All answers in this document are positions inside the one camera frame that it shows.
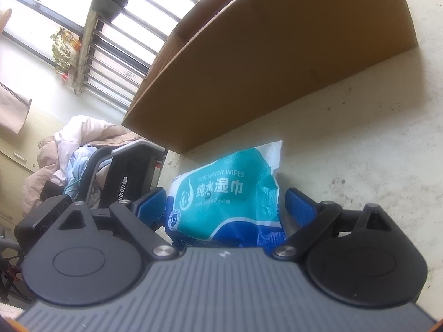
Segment potted plant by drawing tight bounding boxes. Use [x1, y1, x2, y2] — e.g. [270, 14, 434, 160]
[49, 27, 83, 77]

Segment hanging tan cloth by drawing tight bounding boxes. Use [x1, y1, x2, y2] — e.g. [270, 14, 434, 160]
[0, 82, 32, 135]

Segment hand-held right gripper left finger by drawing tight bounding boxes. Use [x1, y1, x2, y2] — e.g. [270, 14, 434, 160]
[58, 187, 179, 261]

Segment brown cardboard box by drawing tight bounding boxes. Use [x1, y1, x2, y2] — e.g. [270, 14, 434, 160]
[121, 0, 419, 154]

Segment teal wet wipes pack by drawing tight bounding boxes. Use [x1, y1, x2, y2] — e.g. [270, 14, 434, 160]
[165, 140, 286, 250]

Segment pale yellow cabinet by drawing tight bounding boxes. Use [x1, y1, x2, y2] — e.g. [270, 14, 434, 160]
[0, 102, 63, 224]

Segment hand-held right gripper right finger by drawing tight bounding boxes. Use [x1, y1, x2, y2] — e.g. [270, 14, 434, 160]
[272, 187, 394, 260]

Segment black folding wheelchair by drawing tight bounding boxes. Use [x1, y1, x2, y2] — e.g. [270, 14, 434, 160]
[39, 140, 167, 215]

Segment metal window bars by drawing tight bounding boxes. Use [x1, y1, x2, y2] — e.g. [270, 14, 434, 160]
[73, 0, 224, 108]

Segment pile of pale clothes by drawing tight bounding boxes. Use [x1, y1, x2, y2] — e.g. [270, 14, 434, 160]
[22, 115, 140, 216]

